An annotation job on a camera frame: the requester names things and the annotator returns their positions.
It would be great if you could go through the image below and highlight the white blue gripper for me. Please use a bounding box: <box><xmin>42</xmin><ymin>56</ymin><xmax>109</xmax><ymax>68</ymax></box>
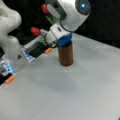
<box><xmin>41</xmin><ymin>23</ymin><xmax>72</xmax><ymax>47</ymax></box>

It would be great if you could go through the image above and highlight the red tulip with leaves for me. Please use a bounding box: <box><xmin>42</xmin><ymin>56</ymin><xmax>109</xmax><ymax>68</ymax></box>
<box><xmin>31</xmin><ymin>27</ymin><xmax>47</xmax><ymax>42</ymax></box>

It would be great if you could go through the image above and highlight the red tulip long stem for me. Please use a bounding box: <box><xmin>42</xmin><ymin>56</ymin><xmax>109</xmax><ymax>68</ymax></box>
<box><xmin>41</xmin><ymin>4</ymin><xmax>56</xmax><ymax>25</ymax></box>

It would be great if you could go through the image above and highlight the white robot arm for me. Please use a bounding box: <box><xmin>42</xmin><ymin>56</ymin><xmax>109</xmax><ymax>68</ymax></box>
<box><xmin>45</xmin><ymin>0</ymin><xmax>91</xmax><ymax>46</ymax></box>

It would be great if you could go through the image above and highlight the brown cylindrical vase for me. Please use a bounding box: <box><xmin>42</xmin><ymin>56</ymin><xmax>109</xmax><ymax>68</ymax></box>
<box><xmin>58</xmin><ymin>42</ymin><xmax>73</xmax><ymax>66</ymax></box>

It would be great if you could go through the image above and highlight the black orange table clamp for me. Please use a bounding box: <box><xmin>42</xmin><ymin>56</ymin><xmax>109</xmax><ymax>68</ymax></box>
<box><xmin>23</xmin><ymin>38</ymin><xmax>49</xmax><ymax>62</ymax></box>

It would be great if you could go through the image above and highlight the orange clamp left edge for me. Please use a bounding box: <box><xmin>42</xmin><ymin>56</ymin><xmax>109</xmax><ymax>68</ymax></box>
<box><xmin>0</xmin><ymin>60</ymin><xmax>14</xmax><ymax>85</ymax></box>

